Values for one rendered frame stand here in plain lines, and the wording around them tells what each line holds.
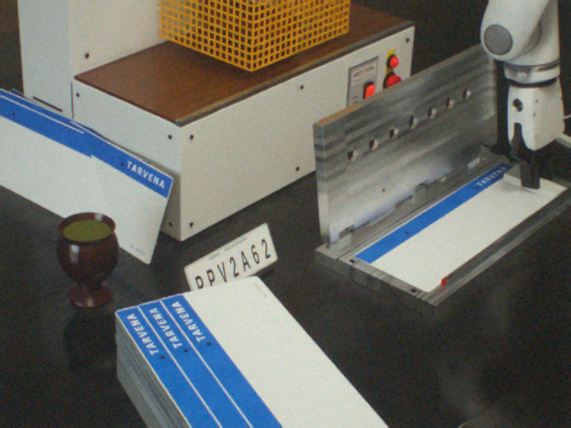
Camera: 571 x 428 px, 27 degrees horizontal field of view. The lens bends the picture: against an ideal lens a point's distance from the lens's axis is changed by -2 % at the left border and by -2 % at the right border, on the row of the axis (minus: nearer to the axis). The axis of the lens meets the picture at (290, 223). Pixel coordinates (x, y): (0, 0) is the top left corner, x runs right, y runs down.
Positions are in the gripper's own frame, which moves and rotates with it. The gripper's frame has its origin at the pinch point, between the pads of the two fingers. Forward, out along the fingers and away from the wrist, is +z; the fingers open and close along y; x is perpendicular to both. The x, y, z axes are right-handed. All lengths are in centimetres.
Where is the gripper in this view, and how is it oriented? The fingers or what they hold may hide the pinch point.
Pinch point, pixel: (536, 171)
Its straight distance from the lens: 189.5
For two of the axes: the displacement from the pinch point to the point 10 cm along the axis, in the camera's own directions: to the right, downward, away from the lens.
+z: 1.2, 9.1, 3.9
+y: 6.5, -3.7, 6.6
